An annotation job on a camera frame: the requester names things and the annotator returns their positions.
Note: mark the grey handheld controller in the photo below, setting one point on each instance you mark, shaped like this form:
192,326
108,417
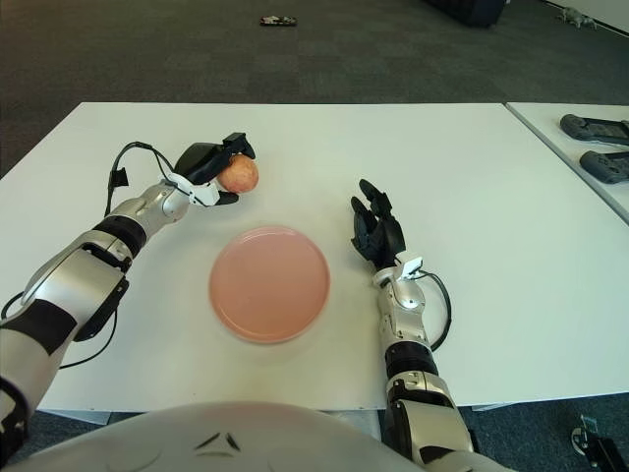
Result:
604,167
589,128

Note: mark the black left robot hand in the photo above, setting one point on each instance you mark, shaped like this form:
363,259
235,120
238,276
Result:
199,159

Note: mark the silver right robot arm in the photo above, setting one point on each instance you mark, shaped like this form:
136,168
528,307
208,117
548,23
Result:
408,302

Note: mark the silver robot torso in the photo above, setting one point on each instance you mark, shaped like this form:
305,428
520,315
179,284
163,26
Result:
196,432

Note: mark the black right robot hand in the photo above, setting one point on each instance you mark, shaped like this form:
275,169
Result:
385,236

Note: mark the small dark floor object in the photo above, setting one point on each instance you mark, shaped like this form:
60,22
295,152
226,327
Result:
278,20

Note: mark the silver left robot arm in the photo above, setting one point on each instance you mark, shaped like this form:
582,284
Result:
64,285

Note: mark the red yellow apple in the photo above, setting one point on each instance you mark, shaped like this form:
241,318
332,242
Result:
241,174

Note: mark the large black floor object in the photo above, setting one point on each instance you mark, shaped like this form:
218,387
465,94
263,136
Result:
472,12

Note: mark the pink round plate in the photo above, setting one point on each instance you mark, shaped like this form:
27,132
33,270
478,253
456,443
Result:
269,284

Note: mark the small grey legged robot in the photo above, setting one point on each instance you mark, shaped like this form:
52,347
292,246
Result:
575,15

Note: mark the black metal caster stand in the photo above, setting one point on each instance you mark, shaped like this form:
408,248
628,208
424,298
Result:
597,442

